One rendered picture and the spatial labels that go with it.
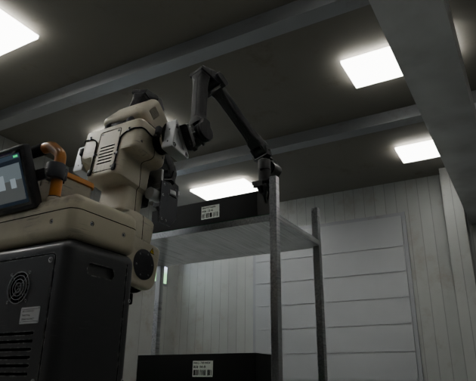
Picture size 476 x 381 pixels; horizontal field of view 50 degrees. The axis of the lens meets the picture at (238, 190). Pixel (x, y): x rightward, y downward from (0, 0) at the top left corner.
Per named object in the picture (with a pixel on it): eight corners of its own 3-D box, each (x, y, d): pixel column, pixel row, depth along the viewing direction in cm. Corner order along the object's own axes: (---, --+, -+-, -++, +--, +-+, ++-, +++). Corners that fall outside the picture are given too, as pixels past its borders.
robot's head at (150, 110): (140, 108, 185) (159, 95, 197) (97, 122, 195) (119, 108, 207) (156, 143, 190) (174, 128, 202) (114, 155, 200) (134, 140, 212)
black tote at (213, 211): (150, 233, 239) (152, 211, 243) (173, 241, 253) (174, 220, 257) (257, 215, 212) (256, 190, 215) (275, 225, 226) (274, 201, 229)
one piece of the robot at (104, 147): (117, 277, 148) (151, 109, 177) (31, 287, 166) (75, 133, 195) (171, 302, 168) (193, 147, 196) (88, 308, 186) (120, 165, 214)
